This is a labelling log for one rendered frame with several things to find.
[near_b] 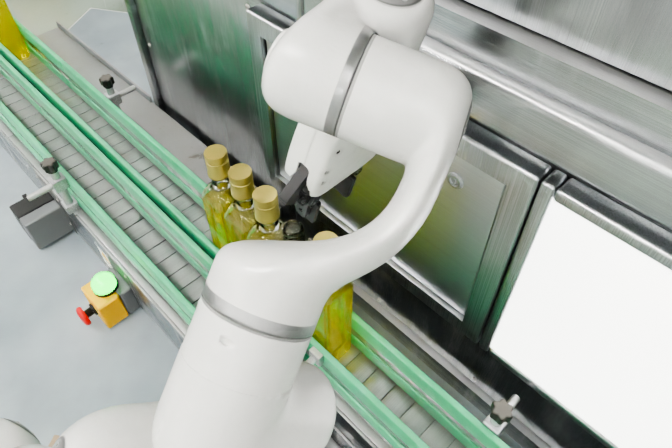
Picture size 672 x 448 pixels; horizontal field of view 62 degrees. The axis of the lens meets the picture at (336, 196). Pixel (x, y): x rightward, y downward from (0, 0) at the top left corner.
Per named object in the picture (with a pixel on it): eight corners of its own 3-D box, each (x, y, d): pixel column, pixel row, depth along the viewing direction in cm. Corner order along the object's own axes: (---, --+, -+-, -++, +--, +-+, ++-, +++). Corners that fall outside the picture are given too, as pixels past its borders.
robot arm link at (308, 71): (399, 104, 34) (252, 47, 34) (360, 197, 43) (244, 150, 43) (452, -32, 42) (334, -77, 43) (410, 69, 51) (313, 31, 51)
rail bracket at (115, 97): (148, 118, 131) (133, 70, 122) (122, 132, 128) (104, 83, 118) (139, 110, 133) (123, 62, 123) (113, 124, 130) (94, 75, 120)
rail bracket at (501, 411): (515, 428, 83) (540, 390, 73) (488, 462, 80) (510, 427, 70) (493, 409, 85) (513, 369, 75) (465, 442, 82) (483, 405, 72)
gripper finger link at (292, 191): (329, 133, 54) (336, 152, 60) (270, 189, 54) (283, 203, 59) (337, 141, 54) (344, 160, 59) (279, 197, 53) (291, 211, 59)
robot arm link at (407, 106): (218, 277, 45) (316, 26, 43) (370, 339, 44) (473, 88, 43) (184, 302, 36) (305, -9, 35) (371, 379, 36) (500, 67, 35)
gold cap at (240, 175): (260, 192, 82) (257, 171, 79) (241, 205, 81) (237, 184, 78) (245, 180, 84) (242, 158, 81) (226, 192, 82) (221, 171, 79)
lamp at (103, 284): (122, 287, 106) (118, 278, 104) (101, 302, 104) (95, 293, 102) (110, 273, 108) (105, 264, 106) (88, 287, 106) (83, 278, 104)
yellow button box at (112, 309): (142, 308, 111) (132, 287, 106) (107, 332, 108) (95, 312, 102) (123, 287, 115) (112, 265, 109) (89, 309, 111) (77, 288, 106)
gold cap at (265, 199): (285, 215, 79) (283, 193, 76) (265, 228, 78) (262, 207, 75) (269, 201, 81) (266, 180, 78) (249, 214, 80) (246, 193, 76)
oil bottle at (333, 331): (352, 347, 92) (356, 271, 76) (328, 370, 89) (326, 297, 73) (328, 325, 94) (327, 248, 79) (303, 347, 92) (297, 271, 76)
